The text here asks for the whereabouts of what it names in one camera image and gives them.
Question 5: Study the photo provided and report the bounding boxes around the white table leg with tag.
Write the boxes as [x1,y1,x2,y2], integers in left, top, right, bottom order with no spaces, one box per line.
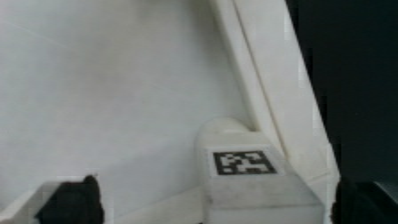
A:
[196,117,325,224]

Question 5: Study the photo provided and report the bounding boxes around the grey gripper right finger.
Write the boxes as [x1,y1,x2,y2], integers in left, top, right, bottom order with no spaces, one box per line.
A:
[331,179,398,224]

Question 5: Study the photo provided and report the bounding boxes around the white square table top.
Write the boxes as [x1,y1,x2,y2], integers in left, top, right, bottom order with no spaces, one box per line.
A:
[0,0,339,224]

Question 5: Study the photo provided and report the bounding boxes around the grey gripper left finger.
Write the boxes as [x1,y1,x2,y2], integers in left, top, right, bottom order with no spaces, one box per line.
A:
[0,175,105,224]

